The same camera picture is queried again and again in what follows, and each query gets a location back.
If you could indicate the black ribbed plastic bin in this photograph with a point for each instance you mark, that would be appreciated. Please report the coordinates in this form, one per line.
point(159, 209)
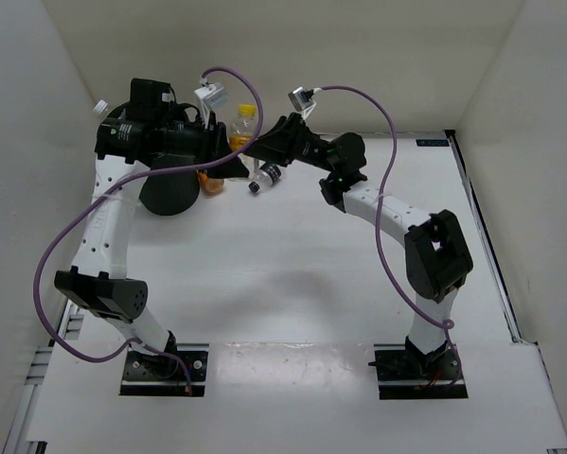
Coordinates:
point(171, 194)

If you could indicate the small black label bottle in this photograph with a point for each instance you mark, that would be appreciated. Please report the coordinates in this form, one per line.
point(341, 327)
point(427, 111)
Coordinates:
point(266, 176)

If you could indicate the aluminium frame rail right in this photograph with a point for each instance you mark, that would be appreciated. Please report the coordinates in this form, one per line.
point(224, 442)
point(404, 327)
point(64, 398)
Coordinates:
point(492, 259)

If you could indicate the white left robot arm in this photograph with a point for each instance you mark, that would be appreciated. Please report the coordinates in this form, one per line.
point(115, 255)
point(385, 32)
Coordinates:
point(97, 279)

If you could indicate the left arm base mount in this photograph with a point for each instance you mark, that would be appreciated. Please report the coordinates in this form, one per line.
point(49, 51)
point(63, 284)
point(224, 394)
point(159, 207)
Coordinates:
point(151, 376)

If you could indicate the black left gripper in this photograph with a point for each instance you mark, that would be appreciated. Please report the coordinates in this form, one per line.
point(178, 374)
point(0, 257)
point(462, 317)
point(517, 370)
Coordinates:
point(213, 141)

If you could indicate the large clear water bottle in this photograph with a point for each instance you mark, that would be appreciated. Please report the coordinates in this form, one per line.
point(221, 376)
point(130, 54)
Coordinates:
point(101, 109)

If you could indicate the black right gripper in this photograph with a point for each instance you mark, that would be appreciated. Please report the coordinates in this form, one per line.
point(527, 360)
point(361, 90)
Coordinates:
point(274, 147)

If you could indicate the aluminium frame rail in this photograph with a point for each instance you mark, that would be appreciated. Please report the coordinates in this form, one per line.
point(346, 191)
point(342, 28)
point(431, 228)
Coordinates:
point(18, 441)
point(492, 259)

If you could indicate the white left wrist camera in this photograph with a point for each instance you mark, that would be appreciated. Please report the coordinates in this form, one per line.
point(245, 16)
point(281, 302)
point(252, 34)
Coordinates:
point(210, 97)

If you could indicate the aluminium frame rail left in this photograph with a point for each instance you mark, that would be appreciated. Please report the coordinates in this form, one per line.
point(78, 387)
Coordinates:
point(18, 441)

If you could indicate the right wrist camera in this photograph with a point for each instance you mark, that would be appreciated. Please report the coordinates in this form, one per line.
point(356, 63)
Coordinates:
point(302, 102)

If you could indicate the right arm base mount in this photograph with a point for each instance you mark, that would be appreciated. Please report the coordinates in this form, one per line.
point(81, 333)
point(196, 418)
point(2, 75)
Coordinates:
point(403, 373)

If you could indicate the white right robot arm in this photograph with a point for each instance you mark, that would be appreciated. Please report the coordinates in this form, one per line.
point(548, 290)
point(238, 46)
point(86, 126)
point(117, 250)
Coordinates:
point(437, 257)

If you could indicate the orange juice bottle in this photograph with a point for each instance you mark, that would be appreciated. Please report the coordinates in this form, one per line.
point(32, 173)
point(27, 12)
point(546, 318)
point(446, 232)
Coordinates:
point(210, 186)

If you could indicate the clear yellow cap bottle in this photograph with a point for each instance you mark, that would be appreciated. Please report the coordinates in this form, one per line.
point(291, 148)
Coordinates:
point(240, 131)

